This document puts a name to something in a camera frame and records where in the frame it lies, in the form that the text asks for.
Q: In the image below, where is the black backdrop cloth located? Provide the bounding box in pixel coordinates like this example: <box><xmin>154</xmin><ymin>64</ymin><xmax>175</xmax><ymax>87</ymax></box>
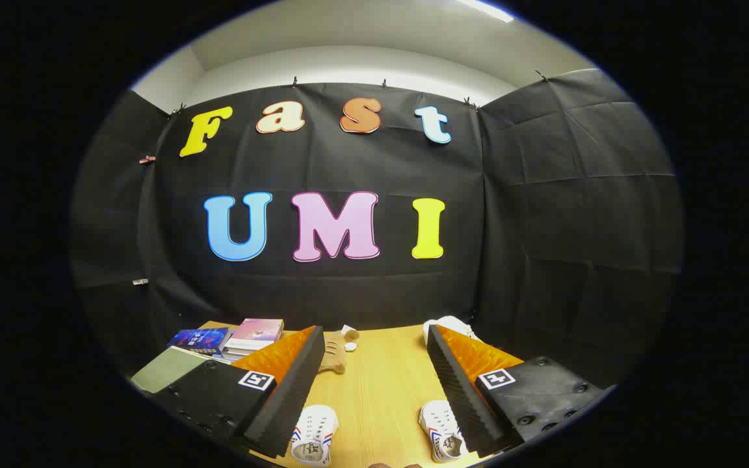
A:
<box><xmin>70</xmin><ymin>68</ymin><xmax>684</xmax><ymax>391</ymax></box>

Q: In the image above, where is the white pouch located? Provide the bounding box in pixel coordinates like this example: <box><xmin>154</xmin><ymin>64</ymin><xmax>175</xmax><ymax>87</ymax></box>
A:
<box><xmin>422</xmin><ymin>316</ymin><xmax>480</xmax><ymax>345</ymax></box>

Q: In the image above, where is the white book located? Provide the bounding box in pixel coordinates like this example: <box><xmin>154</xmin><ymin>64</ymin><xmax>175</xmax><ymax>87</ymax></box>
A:
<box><xmin>224</xmin><ymin>342</ymin><xmax>274</xmax><ymax>357</ymax></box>

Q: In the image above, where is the brown plush toy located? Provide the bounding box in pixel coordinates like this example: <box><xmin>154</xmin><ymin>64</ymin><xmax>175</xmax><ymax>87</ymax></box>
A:
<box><xmin>319</xmin><ymin>328</ymin><xmax>360</xmax><ymax>376</ymax></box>

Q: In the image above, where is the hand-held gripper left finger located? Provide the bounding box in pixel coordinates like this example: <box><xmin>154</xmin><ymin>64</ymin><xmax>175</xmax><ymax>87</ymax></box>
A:
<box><xmin>152</xmin><ymin>325</ymin><xmax>326</xmax><ymax>460</ymax></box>

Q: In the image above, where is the cream fabric storage box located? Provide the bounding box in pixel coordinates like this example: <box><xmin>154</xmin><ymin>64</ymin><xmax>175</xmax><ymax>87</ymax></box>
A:
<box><xmin>131</xmin><ymin>346</ymin><xmax>214</xmax><ymax>395</ymax></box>

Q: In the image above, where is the pink book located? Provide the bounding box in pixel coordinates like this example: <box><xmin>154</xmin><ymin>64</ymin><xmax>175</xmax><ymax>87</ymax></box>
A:
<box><xmin>227</xmin><ymin>318</ymin><xmax>285</xmax><ymax>346</ymax></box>

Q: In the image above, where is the white striped shoe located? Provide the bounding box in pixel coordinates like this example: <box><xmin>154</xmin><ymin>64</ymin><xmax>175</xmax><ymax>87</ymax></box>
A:
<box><xmin>419</xmin><ymin>400</ymin><xmax>469</xmax><ymax>463</ymax></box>
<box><xmin>290</xmin><ymin>404</ymin><xmax>339</xmax><ymax>467</ymax></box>

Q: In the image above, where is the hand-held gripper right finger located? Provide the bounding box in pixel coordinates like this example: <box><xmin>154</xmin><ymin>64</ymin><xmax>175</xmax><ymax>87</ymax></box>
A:
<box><xmin>427</xmin><ymin>324</ymin><xmax>607</xmax><ymax>458</ymax></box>

